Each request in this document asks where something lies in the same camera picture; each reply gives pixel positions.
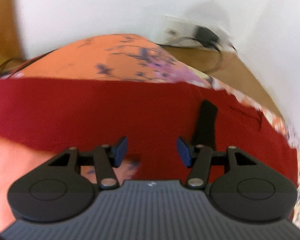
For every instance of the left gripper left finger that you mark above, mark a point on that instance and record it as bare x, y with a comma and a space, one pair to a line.
67, 184

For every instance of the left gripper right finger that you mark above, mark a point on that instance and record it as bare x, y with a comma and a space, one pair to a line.
238, 184

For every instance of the red knitted garment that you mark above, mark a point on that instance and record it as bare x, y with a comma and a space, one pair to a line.
41, 117

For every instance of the orange floral bedsheet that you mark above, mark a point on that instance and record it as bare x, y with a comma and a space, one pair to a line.
130, 58

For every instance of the black power adapter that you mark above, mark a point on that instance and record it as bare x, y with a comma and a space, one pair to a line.
206, 37

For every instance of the wooden bed frame ledge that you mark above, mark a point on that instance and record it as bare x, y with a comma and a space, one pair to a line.
232, 71

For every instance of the white wall socket panel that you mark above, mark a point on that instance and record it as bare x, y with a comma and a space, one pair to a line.
171, 31

